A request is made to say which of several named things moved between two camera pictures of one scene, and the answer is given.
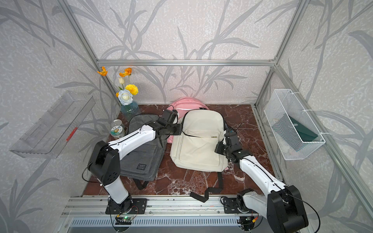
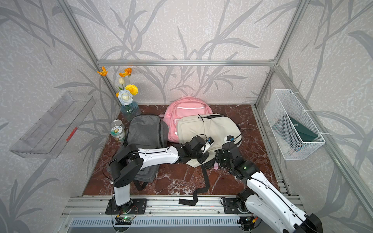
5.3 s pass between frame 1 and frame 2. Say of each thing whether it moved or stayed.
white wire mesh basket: stayed
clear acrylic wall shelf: stayed
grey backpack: stayed
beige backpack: moved
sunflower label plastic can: stayed
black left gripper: moved
